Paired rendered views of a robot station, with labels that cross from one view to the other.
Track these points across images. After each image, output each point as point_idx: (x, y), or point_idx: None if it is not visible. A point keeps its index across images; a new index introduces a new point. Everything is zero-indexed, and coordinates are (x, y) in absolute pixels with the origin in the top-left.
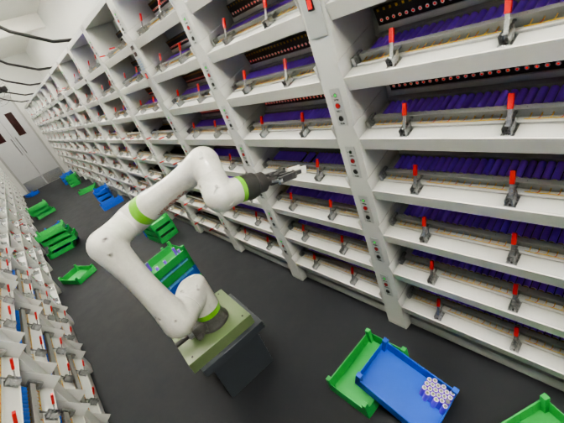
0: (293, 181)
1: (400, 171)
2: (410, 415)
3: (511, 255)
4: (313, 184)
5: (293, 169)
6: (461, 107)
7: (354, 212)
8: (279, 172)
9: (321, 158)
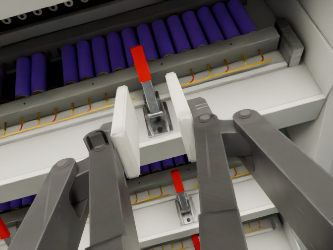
0: (27, 183)
1: None
2: None
3: None
4: (141, 151)
5: (184, 110)
6: None
7: (233, 169)
8: (119, 185)
9: (96, 57)
